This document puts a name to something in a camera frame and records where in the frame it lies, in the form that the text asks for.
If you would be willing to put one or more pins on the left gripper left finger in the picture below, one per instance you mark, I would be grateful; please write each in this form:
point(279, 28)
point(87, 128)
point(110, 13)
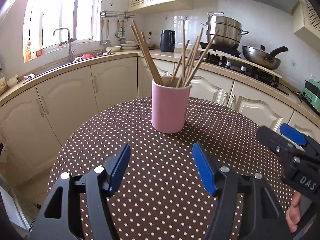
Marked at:
point(60, 215)

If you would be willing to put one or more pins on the wooden chopstick five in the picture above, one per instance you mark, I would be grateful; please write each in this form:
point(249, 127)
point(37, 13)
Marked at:
point(198, 38)

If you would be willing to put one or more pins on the wooden chopstick three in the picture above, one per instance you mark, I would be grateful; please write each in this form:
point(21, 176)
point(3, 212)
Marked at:
point(154, 71)

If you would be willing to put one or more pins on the pink item in sink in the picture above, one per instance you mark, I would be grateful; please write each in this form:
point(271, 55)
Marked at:
point(83, 57)

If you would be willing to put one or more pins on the brown polka dot tablecloth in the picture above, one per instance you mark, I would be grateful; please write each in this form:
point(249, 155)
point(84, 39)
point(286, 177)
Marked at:
point(161, 195)

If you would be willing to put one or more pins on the stacked white dishes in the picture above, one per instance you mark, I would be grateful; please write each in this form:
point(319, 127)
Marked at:
point(126, 46)

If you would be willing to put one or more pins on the wooden chopstick seven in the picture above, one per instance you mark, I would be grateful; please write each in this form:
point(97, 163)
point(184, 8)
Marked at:
point(195, 68)

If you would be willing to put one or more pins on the wall utensil rack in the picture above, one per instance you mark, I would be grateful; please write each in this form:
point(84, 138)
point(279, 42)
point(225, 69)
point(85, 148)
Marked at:
point(113, 23)

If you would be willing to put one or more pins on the steel wok black handle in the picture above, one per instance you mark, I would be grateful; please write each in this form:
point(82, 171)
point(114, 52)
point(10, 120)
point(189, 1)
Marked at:
point(262, 58)

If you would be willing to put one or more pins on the wooden chopstick six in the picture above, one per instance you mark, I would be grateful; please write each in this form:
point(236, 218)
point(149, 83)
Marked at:
point(191, 63)

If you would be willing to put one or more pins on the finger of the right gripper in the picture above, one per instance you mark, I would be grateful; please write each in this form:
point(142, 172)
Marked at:
point(271, 140)
point(294, 135)

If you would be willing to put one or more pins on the stainless steel steamer pot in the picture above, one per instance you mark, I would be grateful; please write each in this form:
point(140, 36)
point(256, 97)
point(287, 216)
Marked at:
point(230, 30)

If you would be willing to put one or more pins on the right human hand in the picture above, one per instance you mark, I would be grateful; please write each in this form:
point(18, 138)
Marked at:
point(293, 213)

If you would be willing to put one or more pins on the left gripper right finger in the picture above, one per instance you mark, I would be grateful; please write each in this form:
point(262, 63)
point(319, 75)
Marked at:
point(262, 216)

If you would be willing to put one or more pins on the wooden chopstick nine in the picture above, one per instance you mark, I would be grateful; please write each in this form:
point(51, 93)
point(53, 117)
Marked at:
point(183, 61)

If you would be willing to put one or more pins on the black gas stove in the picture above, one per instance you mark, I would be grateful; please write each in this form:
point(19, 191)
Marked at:
point(246, 68)

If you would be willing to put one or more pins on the cream lower cabinets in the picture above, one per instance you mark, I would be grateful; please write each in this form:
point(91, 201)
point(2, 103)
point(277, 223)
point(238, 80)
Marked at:
point(37, 117)

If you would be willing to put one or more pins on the green appliance on counter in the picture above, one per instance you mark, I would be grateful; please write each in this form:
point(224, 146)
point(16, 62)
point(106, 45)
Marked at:
point(311, 93)

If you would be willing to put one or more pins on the wooden chopstick four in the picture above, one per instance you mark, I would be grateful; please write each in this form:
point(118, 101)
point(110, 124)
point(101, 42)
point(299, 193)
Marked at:
point(185, 71)

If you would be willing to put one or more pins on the wooden chopstick one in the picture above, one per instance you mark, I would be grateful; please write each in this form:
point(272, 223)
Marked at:
point(145, 52)

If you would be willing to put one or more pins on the pink cylindrical utensil holder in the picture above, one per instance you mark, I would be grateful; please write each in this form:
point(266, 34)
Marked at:
point(169, 105)

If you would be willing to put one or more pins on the dark blue electric kettle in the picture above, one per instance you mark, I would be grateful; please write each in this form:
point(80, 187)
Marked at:
point(167, 42)

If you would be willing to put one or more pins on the kitchen window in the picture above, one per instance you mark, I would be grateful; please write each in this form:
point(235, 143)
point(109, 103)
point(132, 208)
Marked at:
point(53, 24)

